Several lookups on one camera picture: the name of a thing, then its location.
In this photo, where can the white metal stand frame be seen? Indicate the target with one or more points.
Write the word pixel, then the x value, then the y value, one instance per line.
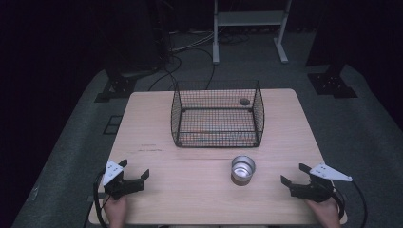
pixel 250 18

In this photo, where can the person's left hand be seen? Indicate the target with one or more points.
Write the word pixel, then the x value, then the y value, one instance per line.
pixel 115 210

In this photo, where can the person's right hand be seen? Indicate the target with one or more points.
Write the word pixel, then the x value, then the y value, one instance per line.
pixel 328 213

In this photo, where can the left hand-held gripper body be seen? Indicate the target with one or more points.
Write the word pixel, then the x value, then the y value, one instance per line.
pixel 122 186

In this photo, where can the small dark round object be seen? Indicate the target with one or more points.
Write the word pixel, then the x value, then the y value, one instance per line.
pixel 244 101

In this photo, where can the black stand base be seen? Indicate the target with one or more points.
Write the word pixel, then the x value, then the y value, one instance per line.
pixel 118 87
pixel 331 84

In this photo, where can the silver metal cup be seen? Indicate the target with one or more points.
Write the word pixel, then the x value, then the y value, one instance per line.
pixel 243 171

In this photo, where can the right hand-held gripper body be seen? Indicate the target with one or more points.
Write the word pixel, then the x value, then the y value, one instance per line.
pixel 313 190

